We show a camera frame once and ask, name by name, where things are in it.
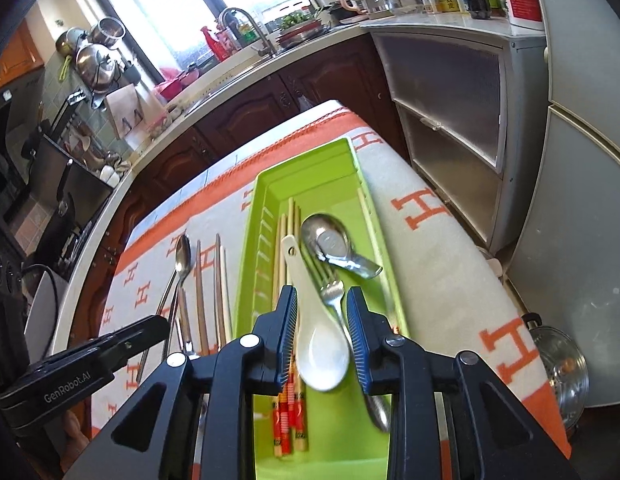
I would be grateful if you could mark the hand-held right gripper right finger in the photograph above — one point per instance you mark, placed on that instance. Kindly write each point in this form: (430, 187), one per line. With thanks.
(357, 340)

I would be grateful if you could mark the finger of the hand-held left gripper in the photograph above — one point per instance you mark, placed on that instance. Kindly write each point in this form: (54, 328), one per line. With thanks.
(140, 335)

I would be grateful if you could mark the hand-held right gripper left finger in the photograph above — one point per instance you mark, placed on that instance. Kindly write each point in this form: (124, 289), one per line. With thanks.
(289, 335)

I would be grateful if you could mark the white ceramic spoon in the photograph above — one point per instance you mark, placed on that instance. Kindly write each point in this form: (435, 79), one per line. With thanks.
(320, 355)

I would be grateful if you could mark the metal fork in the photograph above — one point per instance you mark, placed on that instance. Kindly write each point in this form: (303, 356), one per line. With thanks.
(330, 285)

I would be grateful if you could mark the short wide metal spoon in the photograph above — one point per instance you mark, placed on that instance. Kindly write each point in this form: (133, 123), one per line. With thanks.
(325, 237)

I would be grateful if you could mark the green plastic tray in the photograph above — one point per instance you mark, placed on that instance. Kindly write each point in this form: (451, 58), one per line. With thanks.
(320, 180)

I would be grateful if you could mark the orange beige printed blanket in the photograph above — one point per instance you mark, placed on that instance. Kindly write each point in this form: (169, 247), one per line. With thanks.
(439, 260)

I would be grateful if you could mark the reflective steel panel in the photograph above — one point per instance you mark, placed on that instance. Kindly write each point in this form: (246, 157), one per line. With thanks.
(80, 200)

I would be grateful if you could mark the steel pot glass lid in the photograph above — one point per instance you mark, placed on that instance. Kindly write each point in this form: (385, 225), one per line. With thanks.
(559, 370)

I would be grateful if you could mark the pale cutting board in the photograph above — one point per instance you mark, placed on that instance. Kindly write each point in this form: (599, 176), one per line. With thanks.
(132, 107)

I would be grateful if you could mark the dark wooden kitchen cabinets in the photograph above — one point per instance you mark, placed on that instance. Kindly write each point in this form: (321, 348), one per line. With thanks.
(250, 110)

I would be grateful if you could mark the silver cabinet frosted doors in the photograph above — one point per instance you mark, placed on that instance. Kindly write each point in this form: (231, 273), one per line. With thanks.
(449, 110)

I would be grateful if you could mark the pink basin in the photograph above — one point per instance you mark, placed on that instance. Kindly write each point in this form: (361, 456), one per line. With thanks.
(172, 87)

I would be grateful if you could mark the grey refrigerator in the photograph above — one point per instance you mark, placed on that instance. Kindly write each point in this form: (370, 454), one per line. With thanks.
(579, 210)

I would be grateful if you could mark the large hanging steel pot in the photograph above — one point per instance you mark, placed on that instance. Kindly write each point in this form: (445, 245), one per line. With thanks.
(95, 62)

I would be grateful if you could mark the red spray bottle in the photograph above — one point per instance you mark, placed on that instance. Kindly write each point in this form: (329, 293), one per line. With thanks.
(215, 45)

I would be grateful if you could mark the small hanging steel pot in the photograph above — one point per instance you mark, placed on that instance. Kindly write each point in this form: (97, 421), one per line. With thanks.
(67, 42)
(107, 30)

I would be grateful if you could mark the chrome kitchen faucet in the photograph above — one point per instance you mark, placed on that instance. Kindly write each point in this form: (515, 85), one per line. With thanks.
(260, 35)

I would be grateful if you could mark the steel colander with greens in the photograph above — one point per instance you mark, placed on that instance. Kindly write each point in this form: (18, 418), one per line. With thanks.
(302, 32)

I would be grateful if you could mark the green bottle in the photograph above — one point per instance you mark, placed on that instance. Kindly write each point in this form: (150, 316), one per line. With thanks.
(247, 30)

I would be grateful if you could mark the kitchen window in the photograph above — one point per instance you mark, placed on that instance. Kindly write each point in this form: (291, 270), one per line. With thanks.
(165, 15)

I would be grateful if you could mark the dark glass jar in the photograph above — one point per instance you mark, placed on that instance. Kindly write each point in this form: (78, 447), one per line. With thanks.
(474, 5)

